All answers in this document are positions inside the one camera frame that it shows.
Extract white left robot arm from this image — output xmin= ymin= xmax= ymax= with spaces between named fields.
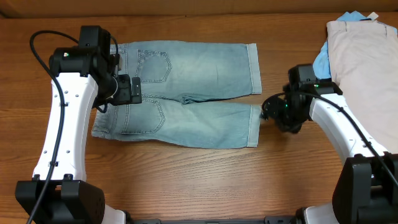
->
xmin=15 ymin=45 xmax=141 ymax=223

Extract light blue garment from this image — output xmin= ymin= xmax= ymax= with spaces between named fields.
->
xmin=313 ymin=11 xmax=397 ymax=82

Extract beige folded trousers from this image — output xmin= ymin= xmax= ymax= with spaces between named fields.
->
xmin=326 ymin=21 xmax=397 ymax=153

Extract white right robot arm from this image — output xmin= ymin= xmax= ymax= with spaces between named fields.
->
xmin=262 ymin=83 xmax=397 ymax=224

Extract light blue denim shorts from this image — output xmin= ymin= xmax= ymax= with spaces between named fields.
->
xmin=91 ymin=40 xmax=262 ymax=149

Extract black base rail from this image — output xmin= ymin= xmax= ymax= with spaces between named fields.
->
xmin=126 ymin=215 xmax=303 ymax=224

